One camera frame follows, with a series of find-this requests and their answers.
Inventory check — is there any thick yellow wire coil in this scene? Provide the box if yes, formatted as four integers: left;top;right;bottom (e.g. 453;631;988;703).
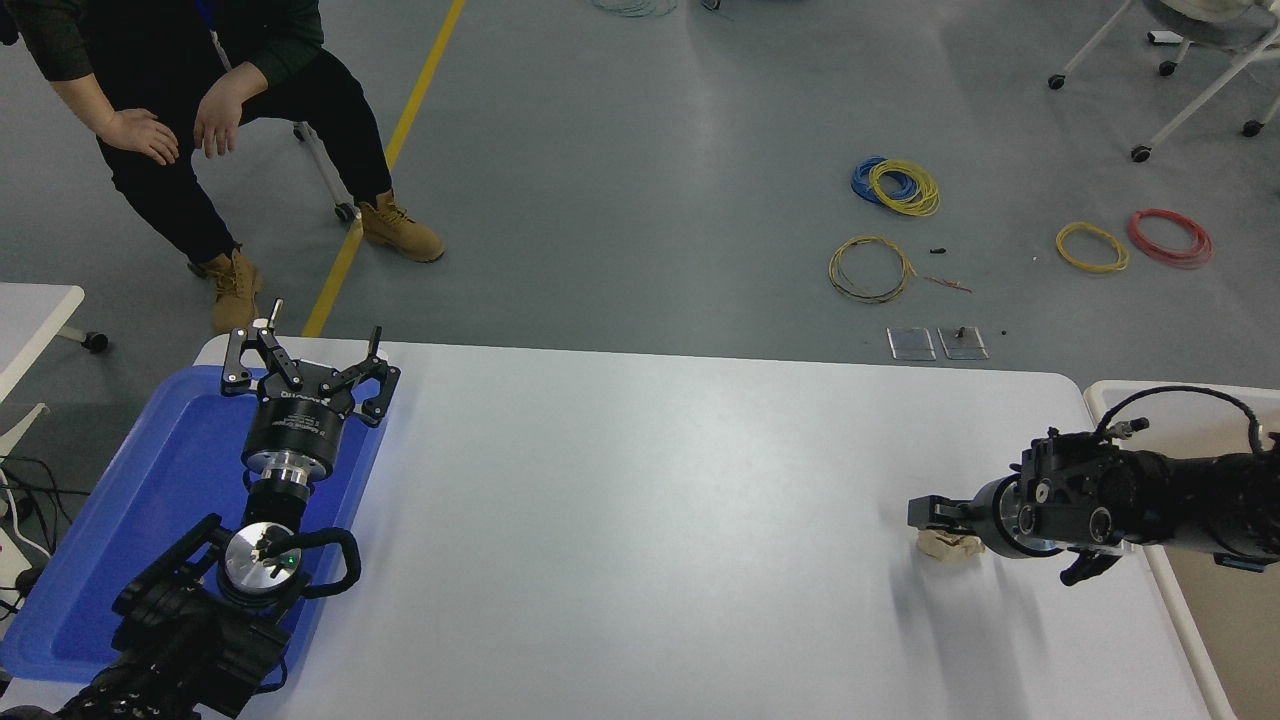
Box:
868;160;941;218

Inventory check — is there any yellow and black wire coil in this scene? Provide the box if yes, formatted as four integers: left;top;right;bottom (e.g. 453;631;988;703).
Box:
828;236;916;305

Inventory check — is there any thin yellow wire coil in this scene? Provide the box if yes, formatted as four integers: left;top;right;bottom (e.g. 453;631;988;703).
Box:
1056;221;1131;274

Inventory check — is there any white wheeled stool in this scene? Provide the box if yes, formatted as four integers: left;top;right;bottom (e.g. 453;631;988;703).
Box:
293;120;359;223

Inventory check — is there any blue plastic tray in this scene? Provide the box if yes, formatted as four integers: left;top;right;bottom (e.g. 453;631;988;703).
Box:
0;365;389;686

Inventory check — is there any person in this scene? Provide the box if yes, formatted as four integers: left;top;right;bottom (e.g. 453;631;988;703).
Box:
0;0;446;336

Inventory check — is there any blue wire coil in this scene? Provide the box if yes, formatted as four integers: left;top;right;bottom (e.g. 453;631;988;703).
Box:
851;156;916;209

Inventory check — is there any white side table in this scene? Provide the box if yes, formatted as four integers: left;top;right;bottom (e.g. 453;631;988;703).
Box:
0;284;109;461

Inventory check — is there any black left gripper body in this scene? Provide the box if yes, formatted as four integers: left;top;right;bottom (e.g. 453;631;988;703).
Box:
243;386;354;471

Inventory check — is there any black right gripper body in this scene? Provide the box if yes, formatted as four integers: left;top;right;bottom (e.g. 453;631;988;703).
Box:
962;477;1031;558

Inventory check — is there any black cable bundle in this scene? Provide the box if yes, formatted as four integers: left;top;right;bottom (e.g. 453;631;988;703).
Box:
0;455;91;626

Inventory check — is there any tan paper ball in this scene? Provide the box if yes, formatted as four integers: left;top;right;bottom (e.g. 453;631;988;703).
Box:
917;528;986;563

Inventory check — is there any white power strip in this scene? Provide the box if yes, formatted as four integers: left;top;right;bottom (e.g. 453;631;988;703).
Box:
0;525;51;601

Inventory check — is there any person's right hand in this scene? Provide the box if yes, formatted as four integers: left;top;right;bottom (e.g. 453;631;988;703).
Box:
95;108;181;167

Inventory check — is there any large pale bin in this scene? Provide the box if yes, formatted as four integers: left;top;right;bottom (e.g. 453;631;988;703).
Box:
1084;380;1280;720

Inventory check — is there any tan boot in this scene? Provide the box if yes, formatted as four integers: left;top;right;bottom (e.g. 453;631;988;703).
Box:
195;248;264;336
358;190;446;264

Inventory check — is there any person's left hand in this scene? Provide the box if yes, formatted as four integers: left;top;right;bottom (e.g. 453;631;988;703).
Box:
192;72;246;159

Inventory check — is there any red wire coil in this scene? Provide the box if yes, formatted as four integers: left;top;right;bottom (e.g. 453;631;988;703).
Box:
1128;208;1213;269

